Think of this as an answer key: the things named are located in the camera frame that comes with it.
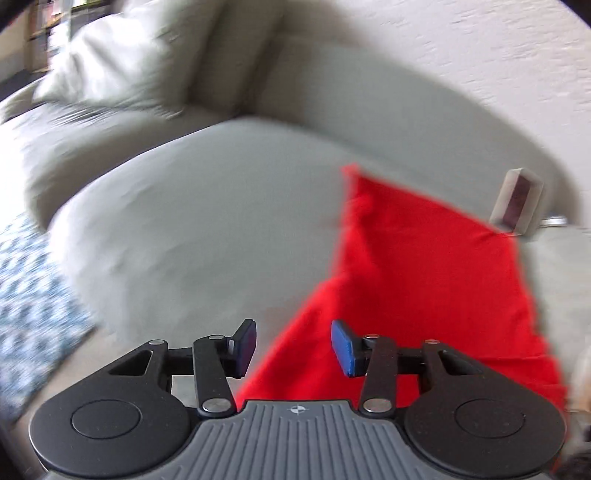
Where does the smartphone in white case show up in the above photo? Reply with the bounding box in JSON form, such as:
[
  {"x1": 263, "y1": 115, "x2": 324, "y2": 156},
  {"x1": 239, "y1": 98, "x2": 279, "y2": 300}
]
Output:
[{"x1": 488, "y1": 168, "x2": 546, "y2": 237}]

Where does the bookshelf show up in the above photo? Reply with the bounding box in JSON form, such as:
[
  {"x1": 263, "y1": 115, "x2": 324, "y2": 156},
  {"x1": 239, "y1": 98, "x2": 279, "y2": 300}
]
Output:
[{"x1": 25, "y1": 0, "x2": 122, "y2": 73}]

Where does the red sweatshirt with cartoon print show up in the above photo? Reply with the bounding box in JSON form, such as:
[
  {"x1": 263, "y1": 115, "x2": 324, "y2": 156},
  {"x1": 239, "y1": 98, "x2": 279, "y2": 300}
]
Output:
[{"x1": 235, "y1": 162, "x2": 570, "y2": 411}]

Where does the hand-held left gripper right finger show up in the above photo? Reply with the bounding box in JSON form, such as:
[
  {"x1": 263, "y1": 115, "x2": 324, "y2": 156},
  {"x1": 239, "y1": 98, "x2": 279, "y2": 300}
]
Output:
[{"x1": 331, "y1": 320, "x2": 484, "y2": 416}]

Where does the grey sofa pillow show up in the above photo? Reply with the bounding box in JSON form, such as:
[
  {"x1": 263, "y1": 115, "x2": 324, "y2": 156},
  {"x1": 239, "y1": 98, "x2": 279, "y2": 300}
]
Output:
[{"x1": 33, "y1": 0, "x2": 225, "y2": 118}]

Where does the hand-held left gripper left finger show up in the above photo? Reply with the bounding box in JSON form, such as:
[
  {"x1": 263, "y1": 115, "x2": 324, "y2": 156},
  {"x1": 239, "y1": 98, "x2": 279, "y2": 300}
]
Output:
[{"x1": 108, "y1": 319, "x2": 258, "y2": 419}]

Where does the grey sofa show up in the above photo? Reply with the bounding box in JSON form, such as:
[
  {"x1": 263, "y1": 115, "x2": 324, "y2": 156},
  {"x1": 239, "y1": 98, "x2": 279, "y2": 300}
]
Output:
[{"x1": 0, "y1": 0, "x2": 586, "y2": 435}]

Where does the blue patterned rug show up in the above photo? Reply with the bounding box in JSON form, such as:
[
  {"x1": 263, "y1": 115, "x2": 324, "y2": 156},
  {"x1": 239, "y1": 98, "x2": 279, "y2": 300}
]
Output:
[{"x1": 0, "y1": 211, "x2": 99, "y2": 420}]

